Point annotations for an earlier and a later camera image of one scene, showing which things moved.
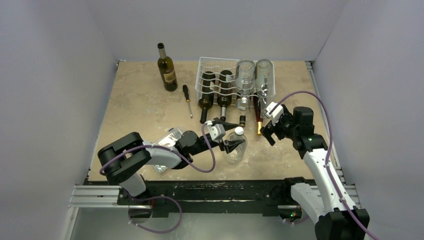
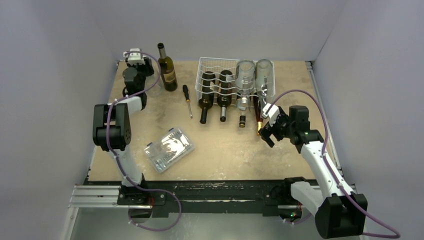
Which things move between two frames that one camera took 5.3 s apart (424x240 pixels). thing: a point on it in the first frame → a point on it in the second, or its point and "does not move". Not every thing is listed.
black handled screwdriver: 185,89 does not move
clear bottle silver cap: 236,154 → 158,89
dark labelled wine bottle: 167,69 does not move
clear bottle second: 245,79 does not move
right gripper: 276,125 does not move
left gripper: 230,145 → 146,67
